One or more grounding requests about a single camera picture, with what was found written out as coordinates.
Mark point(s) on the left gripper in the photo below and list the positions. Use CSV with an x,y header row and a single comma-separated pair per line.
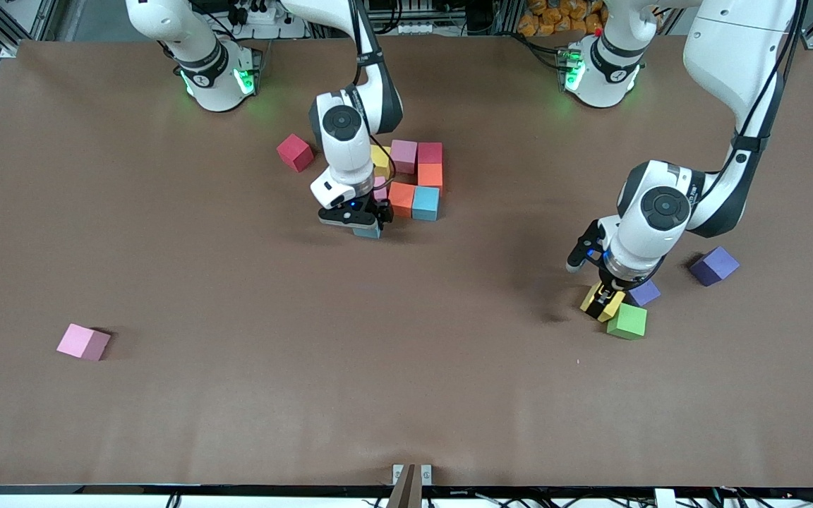
x,y
613,288

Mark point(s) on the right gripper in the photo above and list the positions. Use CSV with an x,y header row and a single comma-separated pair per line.
x,y
379,209

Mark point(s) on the yellow foam cube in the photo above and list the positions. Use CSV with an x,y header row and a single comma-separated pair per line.
x,y
380,159
588,300

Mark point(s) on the orange foam cube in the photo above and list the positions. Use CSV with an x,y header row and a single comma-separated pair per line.
x,y
401,200
430,176

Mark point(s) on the pink foam cube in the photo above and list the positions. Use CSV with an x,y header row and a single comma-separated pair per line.
x,y
82,342
404,156
380,189

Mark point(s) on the cyan foam cube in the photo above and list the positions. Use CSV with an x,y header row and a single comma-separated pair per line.
x,y
425,204
366,231

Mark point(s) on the green foam cube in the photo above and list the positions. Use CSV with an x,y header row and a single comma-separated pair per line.
x,y
627,322

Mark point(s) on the red foam cube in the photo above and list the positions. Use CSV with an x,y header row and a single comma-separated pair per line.
x,y
430,153
295,152

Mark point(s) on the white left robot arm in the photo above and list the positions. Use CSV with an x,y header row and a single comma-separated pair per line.
x,y
664,208

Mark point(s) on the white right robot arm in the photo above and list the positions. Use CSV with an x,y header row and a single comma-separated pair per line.
x,y
343,127

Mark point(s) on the purple foam cube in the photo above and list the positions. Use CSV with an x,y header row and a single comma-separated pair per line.
x,y
646,293
714,265

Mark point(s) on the brown paper table cover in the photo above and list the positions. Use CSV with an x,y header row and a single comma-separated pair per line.
x,y
308,353

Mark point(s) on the white rack device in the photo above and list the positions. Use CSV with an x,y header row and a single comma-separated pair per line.
x,y
413,27

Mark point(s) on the small white box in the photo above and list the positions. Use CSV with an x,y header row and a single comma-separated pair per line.
x,y
664,499

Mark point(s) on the white power strip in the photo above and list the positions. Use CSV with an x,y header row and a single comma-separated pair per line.
x,y
265,15

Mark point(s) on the pile of orange fruits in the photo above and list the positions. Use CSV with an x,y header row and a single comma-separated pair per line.
x,y
555,17

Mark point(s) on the brown mounting bar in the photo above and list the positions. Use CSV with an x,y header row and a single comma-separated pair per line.
x,y
406,490

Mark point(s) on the small metal table bracket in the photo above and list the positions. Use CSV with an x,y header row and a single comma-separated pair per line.
x,y
426,474

